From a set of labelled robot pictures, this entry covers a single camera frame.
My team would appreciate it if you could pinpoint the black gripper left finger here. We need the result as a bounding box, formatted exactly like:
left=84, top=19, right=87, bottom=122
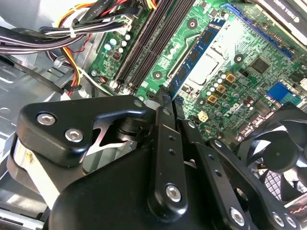
left=16, top=85, right=189, bottom=217

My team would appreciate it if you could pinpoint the blue RAM stick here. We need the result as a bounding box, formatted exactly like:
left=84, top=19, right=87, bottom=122
left=167, top=19, right=227, bottom=101

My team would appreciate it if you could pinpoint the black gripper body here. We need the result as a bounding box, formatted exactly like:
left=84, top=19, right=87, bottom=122
left=48, top=146, right=225, bottom=230

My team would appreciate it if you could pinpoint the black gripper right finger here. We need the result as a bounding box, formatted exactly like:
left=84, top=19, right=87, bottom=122
left=174, top=98, right=303, bottom=230

